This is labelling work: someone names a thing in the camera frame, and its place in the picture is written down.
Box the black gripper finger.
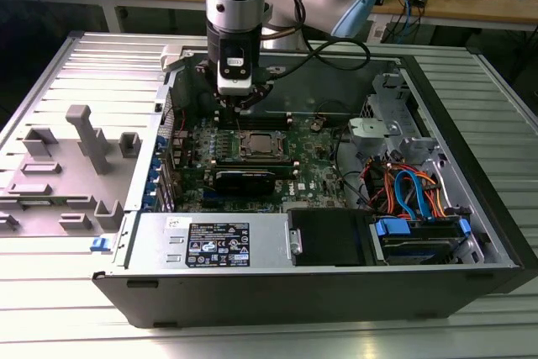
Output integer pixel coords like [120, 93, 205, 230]
[237, 82, 275, 117]
[196, 62, 236, 119]

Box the blue network cable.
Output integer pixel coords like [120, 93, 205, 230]
[397, 0, 421, 40]

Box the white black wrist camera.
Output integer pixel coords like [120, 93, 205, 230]
[216, 36, 258, 96]

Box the black graphics card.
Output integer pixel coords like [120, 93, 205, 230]
[213, 168, 277, 197]

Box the grey parts rack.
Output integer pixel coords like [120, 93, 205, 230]
[0, 104, 142, 239]

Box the hard disk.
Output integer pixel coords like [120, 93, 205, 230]
[377, 237, 457, 267]

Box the silver power supply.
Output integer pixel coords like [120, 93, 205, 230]
[124, 211, 293, 271]

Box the green motherboard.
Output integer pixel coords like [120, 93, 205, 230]
[171, 111, 351, 214]

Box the black camera cable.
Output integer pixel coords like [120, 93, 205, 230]
[264, 37, 373, 81]

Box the blue disk carrier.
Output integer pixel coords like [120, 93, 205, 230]
[368, 214, 471, 251]

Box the thin red wire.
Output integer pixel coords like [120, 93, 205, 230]
[161, 105, 187, 135]

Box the black drive bay box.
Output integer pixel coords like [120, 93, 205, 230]
[288, 209, 373, 267]

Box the silver metal handle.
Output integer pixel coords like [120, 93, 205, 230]
[284, 226, 304, 258]

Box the blue flat data cable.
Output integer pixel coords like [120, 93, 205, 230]
[393, 168, 421, 220]
[405, 169, 436, 222]

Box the blue plastic latch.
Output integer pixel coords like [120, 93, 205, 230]
[90, 235, 112, 254]

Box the silver metal drive cage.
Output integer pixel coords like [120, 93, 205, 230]
[347, 71, 447, 166]

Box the orange wire bundle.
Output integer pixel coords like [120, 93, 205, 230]
[361, 159, 454, 220]

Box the silver green CPU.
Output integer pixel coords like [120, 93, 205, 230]
[247, 133, 277, 155]

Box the black silver PC case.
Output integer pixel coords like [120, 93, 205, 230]
[91, 41, 538, 330]

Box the grey case latch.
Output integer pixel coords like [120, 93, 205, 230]
[161, 44, 187, 73]

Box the green RAM stick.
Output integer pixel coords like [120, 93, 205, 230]
[18, 197, 72, 208]

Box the copper coloured hose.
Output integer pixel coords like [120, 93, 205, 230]
[260, 26, 304, 41]

